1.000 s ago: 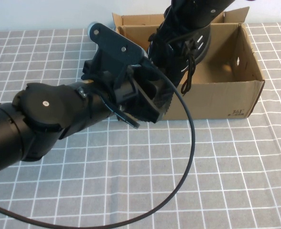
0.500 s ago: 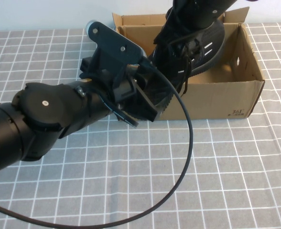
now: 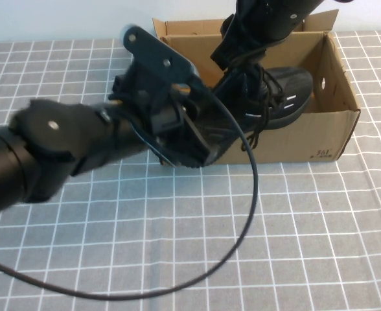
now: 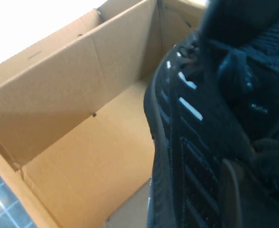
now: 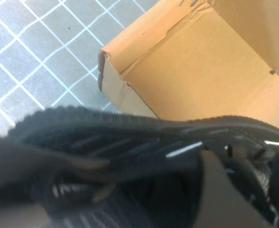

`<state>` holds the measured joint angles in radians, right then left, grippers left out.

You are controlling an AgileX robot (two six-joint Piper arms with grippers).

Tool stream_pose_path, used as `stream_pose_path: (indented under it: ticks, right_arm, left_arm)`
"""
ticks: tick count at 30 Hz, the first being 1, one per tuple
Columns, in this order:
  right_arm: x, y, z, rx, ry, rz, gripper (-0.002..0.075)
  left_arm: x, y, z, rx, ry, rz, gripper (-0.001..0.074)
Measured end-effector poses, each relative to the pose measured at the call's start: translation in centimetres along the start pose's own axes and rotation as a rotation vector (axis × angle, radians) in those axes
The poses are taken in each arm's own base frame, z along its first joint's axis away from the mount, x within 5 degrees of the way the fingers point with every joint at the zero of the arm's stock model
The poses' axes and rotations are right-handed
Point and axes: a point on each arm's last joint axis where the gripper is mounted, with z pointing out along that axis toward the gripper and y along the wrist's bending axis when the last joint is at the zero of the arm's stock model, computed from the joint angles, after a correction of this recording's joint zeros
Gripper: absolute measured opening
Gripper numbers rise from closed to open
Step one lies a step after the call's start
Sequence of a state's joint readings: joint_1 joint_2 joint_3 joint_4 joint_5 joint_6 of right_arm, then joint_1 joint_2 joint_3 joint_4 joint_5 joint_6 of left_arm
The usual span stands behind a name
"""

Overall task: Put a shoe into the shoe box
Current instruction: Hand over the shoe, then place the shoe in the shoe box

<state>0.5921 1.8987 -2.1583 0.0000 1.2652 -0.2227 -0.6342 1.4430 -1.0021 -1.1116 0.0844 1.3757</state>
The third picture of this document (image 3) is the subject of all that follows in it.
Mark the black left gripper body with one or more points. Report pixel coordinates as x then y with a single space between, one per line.
142 94

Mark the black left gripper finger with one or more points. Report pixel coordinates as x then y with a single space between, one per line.
195 142

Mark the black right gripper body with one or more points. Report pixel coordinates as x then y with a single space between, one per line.
239 42

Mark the black knit sneaker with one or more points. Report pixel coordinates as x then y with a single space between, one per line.
291 84

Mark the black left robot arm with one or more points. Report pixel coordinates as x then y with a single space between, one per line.
48 145

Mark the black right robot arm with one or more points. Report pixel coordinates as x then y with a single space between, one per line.
274 19

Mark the brown cardboard shoe box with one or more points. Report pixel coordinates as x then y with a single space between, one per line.
307 136

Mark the grey checked tablecloth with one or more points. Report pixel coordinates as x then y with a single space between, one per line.
307 243

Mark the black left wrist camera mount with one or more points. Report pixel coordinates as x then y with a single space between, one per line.
151 52

